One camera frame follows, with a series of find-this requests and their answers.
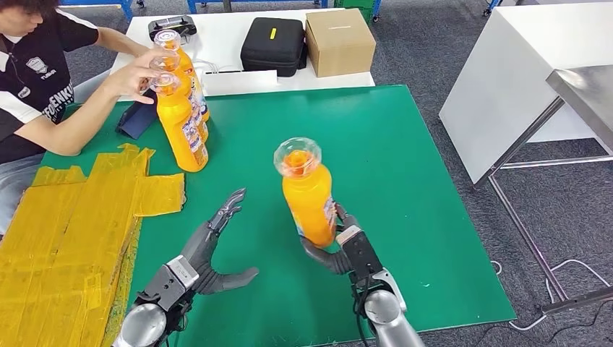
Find black remote controller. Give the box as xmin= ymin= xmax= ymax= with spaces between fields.
xmin=147 ymin=14 xmax=198 ymax=42

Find green table mat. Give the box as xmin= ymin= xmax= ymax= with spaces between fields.
xmin=40 ymin=85 xmax=517 ymax=347

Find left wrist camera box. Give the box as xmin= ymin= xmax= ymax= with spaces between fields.
xmin=141 ymin=254 xmax=200 ymax=313

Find blue tablet case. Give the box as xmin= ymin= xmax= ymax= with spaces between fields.
xmin=115 ymin=90 xmax=160 ymax=141

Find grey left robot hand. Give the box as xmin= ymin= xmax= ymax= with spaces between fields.
xmin=180 ymin=187 xmax=260 ymax=296

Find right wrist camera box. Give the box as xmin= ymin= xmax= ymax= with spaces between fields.
xmin=335 ymin=224 xmax=385 ymax=284

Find steel table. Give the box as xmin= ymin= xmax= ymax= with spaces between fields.
xmin=472 ymin=66 xmax=613 ymax=315

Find brown cardboard box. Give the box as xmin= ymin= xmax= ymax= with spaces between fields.
xmin=304 ymin=7 xmax=377 ymax=79

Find person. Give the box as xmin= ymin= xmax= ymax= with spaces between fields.
xmin=0 ymin=0 xmax=181 ymax=239

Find white charger cable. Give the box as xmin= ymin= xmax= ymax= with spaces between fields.
xmin=193 ymin=58 xmax=227 ymax=77

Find white cabinet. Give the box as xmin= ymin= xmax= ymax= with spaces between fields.
xmin=438 ymin=4 xmax=613 ymax=186

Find orange detergent bottle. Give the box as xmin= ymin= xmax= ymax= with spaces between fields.
xmin=148 ymin=72 xmax=210 ymax=174
xmin=153 ymin=29 xmax=211 ymax=124
xmin=148 ymin=53 xmax=210 ymax=145
xmin=273 ymin=137 xmax=339 ymax=249

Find green plastic crate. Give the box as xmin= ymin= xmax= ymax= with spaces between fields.
xmin=333 ymin=0 xmax=376 ymax=25

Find white table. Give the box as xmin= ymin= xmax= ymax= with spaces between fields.
xmin=109 ymin=7 xmax=377 ymax=103

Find black carrying case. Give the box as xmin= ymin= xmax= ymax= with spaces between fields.
xmin=239 ymin=17 xmax=309 ymax=79

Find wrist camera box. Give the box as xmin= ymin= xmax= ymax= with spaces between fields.
xmin=141 ymin=254 xmax=200 ymax=313
xmin=335 ymin=224 xmax=385 ymax=284

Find person's right hand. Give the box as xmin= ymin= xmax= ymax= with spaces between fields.
xmin=102 ymin=47 xmax=181 ymax=106

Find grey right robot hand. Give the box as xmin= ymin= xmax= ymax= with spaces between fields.
xmin=299 ymin=202 xmax=363 ymax=276

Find white floor cable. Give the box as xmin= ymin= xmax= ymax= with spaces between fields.
xmin=489 ymin=259 xmax=611 ymax=332

